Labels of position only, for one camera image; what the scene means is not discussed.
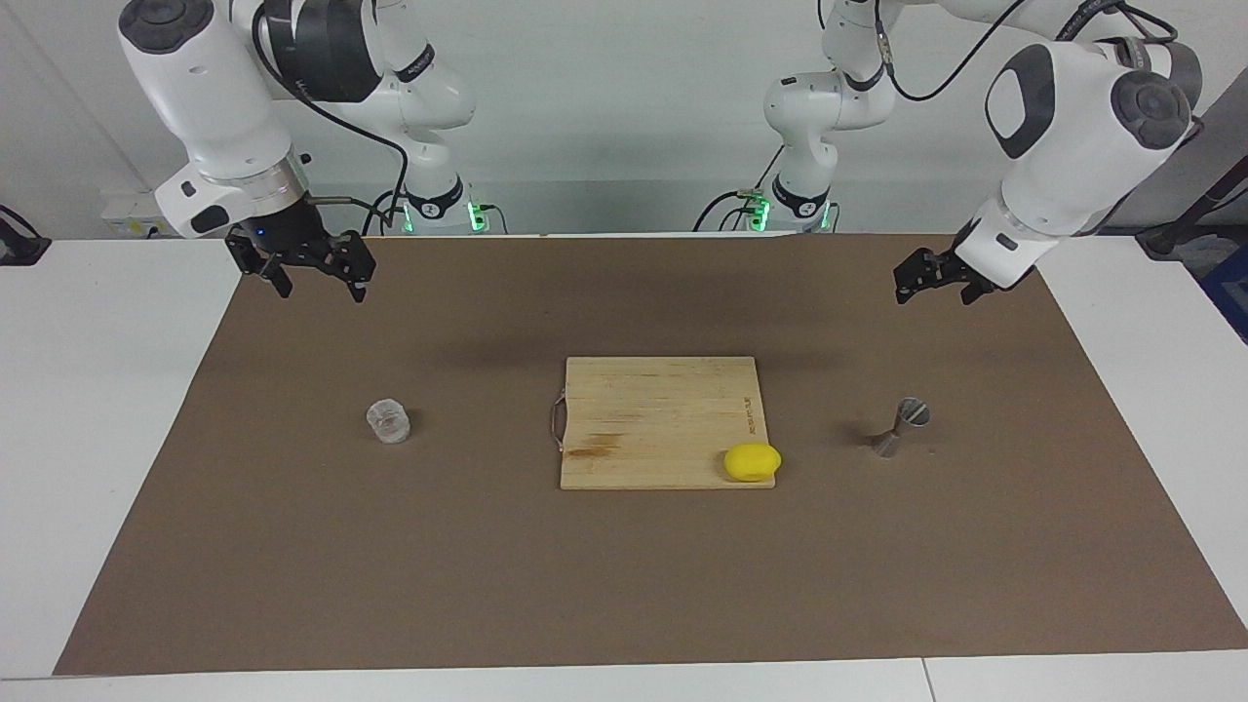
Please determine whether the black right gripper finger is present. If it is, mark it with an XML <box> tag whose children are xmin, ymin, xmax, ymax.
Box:
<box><xmin>226</xmin><ymin>232</ymin><xmax>293</xmax><ymax>299</ymax></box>
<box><xmin>310</xmin><ymin>232</ymin><xmax>377</xmax><ymax>304</ymax></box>

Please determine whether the metal double jigger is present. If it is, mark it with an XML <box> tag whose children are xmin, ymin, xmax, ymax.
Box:
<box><xmin>871</xmin><ymin>397</ymin><xmax>931</xmax><ymax>459</ymax></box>

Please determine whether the clear plastic cup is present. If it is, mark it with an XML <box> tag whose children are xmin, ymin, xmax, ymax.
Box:
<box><xmin>366</xmin><ymin>398</ymin><xmax>411</xmax><ymax>447</ymax></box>

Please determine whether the white power strip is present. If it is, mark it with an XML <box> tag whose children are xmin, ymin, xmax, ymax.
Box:
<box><xmin>100</xmin><ymin>190</ymin><xmax>188</xmax><ymax>240</ymax></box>

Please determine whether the black stand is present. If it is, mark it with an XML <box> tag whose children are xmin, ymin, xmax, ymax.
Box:
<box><xmin>1136</xmin><ymin>156</ymin><xmax>1248</xmax><ymax>260</ymax></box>

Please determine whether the black table clamp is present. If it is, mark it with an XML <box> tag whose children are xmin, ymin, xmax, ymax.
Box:
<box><xmin>0</xmin><ymin>205</ymin><xmax>52</xmax><ymax>266</ymax></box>

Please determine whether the blue object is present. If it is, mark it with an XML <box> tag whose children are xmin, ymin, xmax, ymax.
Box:
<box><xmin>1197</xmin><ymin>244</ymin><xmax>1248</xmax><ymax>344</ymax></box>

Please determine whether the yellow lemon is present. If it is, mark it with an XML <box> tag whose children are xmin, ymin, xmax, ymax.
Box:
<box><xmin>723</xmin><ymin>443</ymin><xmax>783</xmax><ymax>484</ymax></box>

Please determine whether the dark grey partition panel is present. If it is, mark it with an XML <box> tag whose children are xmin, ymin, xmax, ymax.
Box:
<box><xmin>1102</xmin><ymin>68</ymin><xmax>1248</xmax><ymax>235</ymax></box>

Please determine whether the wooden cutting board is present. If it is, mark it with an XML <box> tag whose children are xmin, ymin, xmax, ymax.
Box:
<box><xmin>551</xmin><ymin>356</ymin><xmax>778</xmax><ymax>491</ymax></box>

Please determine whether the brown table mat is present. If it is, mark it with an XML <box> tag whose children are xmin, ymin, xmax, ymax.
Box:
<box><xmin>54</xmin><ymin>234</ymin><xmax>1248</xmax><ymax>676</ymax></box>

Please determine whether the black right base cable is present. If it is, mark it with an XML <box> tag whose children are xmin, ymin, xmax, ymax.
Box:
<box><xmin>361</xmin><ymin>190</ymin><xmax>410</xmax><ymax>237</ymax></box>

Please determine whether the black base cable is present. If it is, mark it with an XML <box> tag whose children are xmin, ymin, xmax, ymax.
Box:
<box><xmin>361</xmin><ymin>190</ymin><xmax>410</xmax><ymax>237</ymax></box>
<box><xmin>692</xmin><ymin>144</ymin><xmax>786</xmax><ymax>233</ymax></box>

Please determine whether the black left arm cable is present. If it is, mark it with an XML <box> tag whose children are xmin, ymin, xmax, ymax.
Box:
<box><xmin>873</xmin><ymin>0</ymin><xmax>1183</xmax><ymax>104</ymax></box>

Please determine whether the black left base cable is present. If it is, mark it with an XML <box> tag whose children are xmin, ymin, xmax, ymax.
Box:
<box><xmin>692</xmin><ymin>144</ymin><xmax>786</xmax><ymax>233</ymax></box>

